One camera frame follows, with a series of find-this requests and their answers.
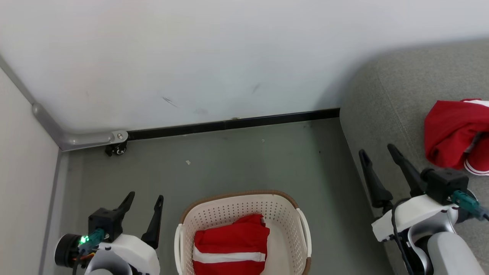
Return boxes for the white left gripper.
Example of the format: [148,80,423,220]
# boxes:
[85,191,164,275]

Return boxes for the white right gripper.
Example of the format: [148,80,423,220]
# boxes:
[358,143,461,243]

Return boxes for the red garment thin white stripes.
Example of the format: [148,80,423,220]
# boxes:
[424,99,489,176]

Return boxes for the red garment broad white stripe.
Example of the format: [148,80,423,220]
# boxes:
[193,214,270,275]

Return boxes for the cream plastic basket brown rim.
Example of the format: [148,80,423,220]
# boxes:
[174,190,312,275]

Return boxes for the small black caster wheel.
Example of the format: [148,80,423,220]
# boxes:
[105,141,127,157]

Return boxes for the grey fabric sofa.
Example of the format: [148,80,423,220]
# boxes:
[339,40,489,275]

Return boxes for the black baseboard strip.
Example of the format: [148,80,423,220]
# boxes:
[127,108,340,141]

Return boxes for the teal left camera connector cable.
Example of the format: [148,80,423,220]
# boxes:
[78,228,105,254]

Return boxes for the teal camera connector cable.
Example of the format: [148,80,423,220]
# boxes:
[451,190,489,221]
[78,228,105,254]

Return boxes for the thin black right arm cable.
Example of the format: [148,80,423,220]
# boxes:
[390,201,415,275]

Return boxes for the teal right camera connector cable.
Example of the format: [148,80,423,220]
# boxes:
[451,190,489,221]

